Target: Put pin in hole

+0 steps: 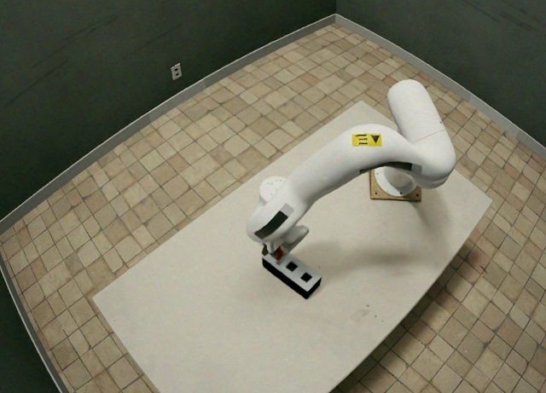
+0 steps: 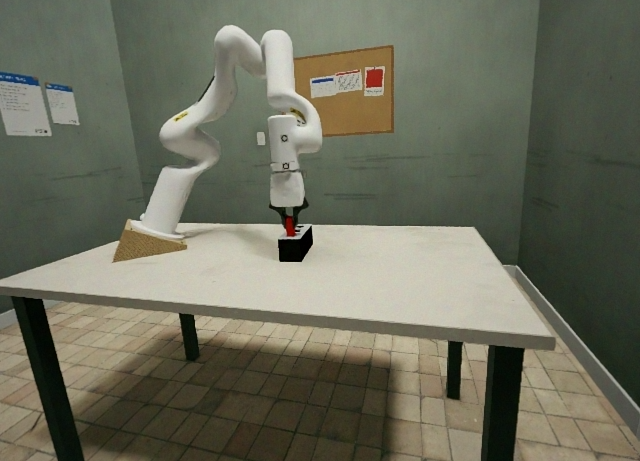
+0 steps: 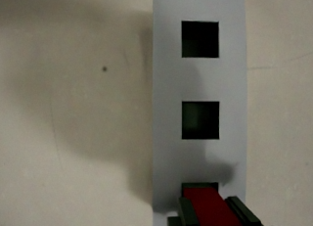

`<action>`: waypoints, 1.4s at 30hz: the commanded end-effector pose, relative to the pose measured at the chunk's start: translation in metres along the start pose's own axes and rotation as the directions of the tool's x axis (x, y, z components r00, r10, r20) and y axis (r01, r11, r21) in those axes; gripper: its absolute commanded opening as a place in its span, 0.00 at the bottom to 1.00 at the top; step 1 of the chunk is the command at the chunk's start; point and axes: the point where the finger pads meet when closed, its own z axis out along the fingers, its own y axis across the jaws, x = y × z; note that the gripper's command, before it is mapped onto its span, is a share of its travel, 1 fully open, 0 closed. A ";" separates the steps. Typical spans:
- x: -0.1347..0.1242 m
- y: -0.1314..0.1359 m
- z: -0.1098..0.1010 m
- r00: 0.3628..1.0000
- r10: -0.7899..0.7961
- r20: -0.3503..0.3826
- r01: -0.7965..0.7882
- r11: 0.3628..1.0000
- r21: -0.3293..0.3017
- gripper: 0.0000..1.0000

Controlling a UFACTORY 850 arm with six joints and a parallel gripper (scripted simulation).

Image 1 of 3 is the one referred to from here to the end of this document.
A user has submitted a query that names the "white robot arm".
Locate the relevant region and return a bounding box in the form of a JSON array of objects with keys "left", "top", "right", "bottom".
[{"left": 246, "top": 79, "right": 456, "bottom": 254}]

